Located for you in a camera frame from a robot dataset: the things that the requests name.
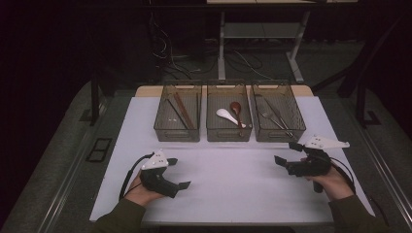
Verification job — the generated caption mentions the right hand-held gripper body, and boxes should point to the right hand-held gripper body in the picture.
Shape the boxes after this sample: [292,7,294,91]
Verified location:
[286,135,351,178]

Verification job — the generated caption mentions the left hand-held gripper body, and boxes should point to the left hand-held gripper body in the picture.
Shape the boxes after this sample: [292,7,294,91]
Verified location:
[139,149,181,199]

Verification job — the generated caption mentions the smoky clear plastic bin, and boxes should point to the smoky clear plastic bin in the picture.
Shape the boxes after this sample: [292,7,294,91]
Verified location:
[251,83,307,143]
[206,83,253,143]
[153,83,203,143]

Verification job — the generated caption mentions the metal knife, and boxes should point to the metal knife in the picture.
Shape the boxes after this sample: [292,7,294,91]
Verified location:
[262,96,295,138]

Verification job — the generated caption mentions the metal fork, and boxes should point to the metal fork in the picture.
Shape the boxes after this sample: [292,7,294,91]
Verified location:
[259,111,292,137]

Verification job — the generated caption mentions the black chopstick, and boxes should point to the black chopstick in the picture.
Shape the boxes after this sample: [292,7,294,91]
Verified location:
[166,98,189,130]

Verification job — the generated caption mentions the white ceramic spoon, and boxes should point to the white ceramic spoon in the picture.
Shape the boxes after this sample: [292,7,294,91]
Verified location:
[216,108,248,129]

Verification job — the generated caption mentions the brown wooden spoon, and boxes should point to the brown wooden spoon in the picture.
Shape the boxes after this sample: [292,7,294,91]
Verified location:
[229,101,246,137]

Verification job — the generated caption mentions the person's left hand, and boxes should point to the person's left hand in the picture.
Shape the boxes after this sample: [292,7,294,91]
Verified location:
[124,173,164,207]

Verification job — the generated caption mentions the person's right hand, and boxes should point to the person's right hand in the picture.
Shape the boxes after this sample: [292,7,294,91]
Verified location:
[304,168,355,202]

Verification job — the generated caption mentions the white table cover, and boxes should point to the white table cover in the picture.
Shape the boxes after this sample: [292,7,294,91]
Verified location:
[89,96,378,226]

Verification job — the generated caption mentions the black metal stand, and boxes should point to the black metal stand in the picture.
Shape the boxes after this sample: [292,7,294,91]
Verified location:
[312,13,412,129]
[79,71,102,127]

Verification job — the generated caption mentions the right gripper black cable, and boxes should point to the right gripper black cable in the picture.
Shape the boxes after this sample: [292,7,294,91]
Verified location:
[329,156,357,195]

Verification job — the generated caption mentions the bundle of floor cables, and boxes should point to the bundle of floor cables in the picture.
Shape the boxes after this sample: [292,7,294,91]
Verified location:
[149,13,276,82]

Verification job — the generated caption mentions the white metal desk frame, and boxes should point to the white metal desk frame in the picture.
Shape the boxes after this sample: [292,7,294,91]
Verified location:
[207,0,359,84]

